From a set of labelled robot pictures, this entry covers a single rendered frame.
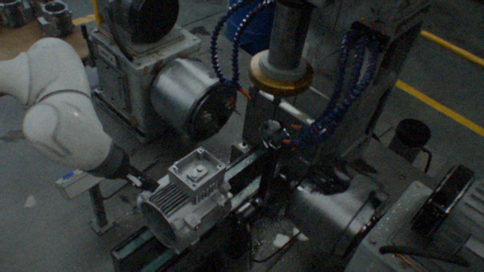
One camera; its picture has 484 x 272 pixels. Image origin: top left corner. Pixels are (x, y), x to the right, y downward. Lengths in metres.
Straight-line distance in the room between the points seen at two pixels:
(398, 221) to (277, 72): 0.48
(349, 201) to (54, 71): 0.75
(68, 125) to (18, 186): 0.85
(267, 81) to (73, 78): 0.48
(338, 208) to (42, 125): 0.72
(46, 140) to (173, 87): 0.67
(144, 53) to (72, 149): 0.72
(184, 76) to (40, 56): 0.58
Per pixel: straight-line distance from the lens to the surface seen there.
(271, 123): 1.37
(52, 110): 0.78
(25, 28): 3.69
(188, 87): 1.35
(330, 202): 1.11
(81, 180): 1.21
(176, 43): 1.53
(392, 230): 1.09
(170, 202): 1.10
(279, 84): 1.09
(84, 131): 0.80
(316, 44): 1.31
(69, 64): 0.90
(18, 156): 1.70
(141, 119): 1.56
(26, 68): 0.88
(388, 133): 2.50
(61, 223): 1.47
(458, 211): 0.97
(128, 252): 1.24
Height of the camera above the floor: 1.99
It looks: 46 degrees down
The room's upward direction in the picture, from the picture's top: 8 degrees clockwise
